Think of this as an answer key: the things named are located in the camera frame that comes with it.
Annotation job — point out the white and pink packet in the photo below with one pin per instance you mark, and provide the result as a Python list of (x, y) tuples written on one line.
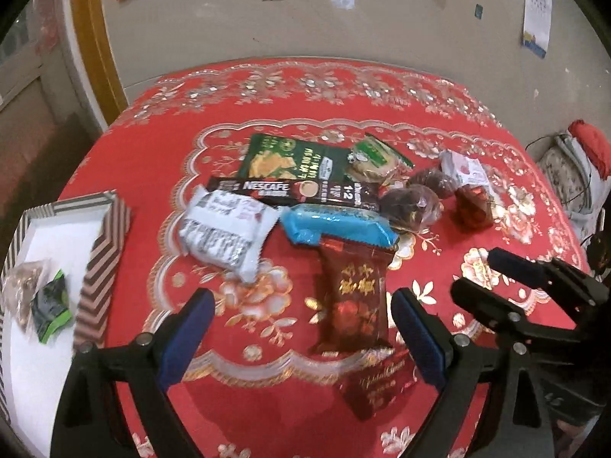
[(460, 167)]

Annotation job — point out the green and black snack packet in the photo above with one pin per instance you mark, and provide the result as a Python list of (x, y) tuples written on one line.
[(50, 310)]

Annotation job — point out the blue snack packet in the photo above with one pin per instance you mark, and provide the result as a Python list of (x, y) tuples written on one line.
[(334, 224)]

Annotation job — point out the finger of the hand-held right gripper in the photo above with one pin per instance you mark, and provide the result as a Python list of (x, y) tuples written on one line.
[(518, 267), (482, 300)]

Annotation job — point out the red floral tablecloth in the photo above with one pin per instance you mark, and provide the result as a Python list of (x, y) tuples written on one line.
[(143, 167)]

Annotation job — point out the metal door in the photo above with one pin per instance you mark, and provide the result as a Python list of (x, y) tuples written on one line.
[(38, 95)]

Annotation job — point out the dark red snack packet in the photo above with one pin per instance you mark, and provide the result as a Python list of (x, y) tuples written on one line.
[(353, 296)]

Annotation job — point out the red foil candy packet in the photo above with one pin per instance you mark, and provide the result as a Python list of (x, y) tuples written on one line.
[(472, 205)]

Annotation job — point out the wall calendar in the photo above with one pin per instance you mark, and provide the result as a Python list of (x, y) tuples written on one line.
[(537, 14)]

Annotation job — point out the green label pastry packet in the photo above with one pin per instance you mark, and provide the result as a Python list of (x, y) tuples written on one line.
[(374, 160)]

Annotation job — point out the striped cardboard box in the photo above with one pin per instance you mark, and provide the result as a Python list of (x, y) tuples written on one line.
[(102, 267)]

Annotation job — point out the green cracker packet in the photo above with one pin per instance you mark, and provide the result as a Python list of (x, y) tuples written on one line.
[(286, 157)]

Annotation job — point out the white snack packet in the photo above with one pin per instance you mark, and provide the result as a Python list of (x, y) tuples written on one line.
[(224, 233)]

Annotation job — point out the plastic bag of red dates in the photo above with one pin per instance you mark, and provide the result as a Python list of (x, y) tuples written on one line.
[(410, 205)]

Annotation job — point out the clear bag of brown snacks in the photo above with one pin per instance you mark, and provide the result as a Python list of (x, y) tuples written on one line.
[(24, 286)]

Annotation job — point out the red cushion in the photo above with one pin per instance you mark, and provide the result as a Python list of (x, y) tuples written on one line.
[(594, 145)]

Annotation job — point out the small dark red gold-lettered packet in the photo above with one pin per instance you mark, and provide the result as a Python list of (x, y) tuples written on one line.
[(377, 386)]

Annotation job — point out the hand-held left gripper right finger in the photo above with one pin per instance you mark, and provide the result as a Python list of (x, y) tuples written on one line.
[(420, 338)]

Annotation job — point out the wooden door frame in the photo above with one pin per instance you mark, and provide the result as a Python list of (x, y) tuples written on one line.
[(95, 47)]

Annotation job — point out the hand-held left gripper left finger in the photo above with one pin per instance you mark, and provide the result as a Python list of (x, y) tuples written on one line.
[(187, 338)]

